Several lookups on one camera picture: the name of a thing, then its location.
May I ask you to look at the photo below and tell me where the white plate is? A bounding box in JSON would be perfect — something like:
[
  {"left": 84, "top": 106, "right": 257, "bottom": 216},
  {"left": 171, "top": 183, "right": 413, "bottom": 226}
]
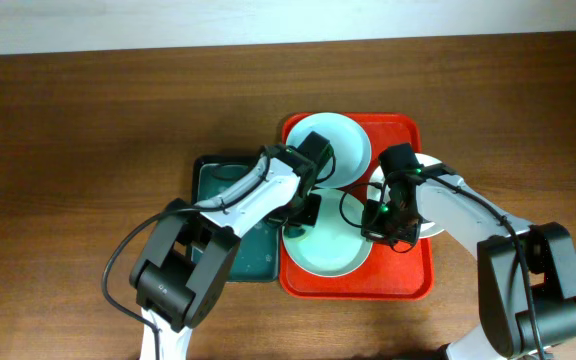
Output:
[{"left": 366, "top": 153, "right": 444, "bottom": 238}]

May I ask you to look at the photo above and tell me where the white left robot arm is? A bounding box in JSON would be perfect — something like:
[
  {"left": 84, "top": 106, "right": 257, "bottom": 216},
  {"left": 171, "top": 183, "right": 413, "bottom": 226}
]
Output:
[{"left": 129, "top": 132, "right": 334, "bottom": 359}]

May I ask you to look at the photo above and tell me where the pale green plate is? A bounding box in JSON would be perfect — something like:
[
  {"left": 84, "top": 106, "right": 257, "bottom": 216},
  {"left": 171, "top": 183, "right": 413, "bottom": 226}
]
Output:
[{"left": 281, "top": 189, "right": 372, "bottom": 278}]

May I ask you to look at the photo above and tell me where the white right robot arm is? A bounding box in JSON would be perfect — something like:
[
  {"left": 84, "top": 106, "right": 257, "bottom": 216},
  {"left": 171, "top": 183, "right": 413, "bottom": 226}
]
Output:
[{"left": 360, "top": 143, "right": 576, "bottom": 359}]

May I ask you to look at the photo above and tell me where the red plastic tray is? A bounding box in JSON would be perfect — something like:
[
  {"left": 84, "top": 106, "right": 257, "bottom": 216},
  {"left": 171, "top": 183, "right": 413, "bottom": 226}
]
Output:
[{"left": 279, "top": 113, "right": 434, "bottom": 301}]

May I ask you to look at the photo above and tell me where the light blue plate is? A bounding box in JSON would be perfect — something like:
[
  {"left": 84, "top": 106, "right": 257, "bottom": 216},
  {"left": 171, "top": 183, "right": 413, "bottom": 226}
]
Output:
[{"left": 286, "top": 112, "right": 372, "bottom": 188}]

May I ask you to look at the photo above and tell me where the black water basin tray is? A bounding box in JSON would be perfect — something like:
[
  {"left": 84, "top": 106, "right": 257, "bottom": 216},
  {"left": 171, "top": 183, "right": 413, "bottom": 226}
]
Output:
[{"left": 192, "top": 155, "right": 280, "bottom": 283}]

